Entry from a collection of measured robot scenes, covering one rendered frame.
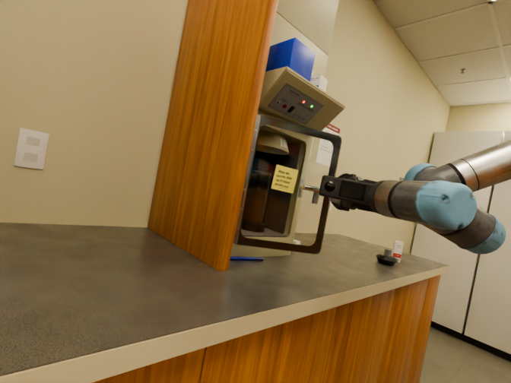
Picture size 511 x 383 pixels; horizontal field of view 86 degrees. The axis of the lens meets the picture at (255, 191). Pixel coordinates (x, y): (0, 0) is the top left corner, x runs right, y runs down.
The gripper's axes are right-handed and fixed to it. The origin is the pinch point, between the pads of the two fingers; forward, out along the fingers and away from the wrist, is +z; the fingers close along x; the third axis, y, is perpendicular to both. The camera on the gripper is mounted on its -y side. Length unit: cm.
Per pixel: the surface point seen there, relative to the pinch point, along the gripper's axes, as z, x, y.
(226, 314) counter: -19.5, -26.2, -26.6
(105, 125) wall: 41, 8, -66
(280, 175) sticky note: 13.9, 2.0, -8.7
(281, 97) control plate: 11.4, 24.6, -14.0
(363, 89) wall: 115, 84, 82
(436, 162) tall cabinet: 184, 63, 241
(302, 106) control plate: 15.3, 25.0, -5.5
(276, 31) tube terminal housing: 17, 45, -18
